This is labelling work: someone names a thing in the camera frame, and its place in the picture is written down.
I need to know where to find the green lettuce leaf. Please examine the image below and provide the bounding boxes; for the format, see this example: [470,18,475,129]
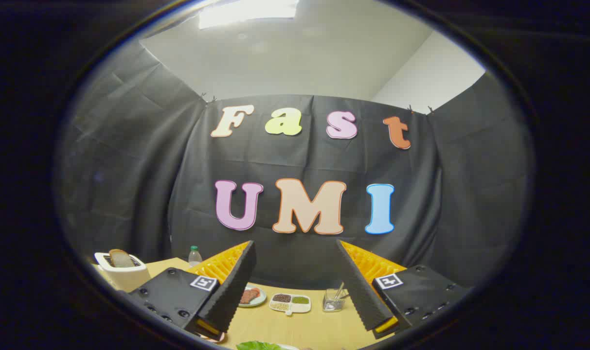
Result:
[235,341,283,350]

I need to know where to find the toasted bread slice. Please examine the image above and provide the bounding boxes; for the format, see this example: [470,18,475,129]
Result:
[109,249,136,268]

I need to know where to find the clear glass cup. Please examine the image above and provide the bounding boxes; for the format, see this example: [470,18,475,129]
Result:
[322,288,346,312]

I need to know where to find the white toaster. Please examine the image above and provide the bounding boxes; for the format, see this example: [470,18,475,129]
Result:
[94,250,151,292]

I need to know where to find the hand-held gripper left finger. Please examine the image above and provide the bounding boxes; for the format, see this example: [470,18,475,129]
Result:
[128,240,257,341]

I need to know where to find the white divided bean dish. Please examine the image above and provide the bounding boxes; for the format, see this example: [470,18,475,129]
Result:
[269,293,312,316]

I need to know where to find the pale green oval plate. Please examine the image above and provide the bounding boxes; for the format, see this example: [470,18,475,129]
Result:
[238,286,267,308]

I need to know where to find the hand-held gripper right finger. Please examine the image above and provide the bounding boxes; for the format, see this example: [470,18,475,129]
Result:
[336,239,473,340]

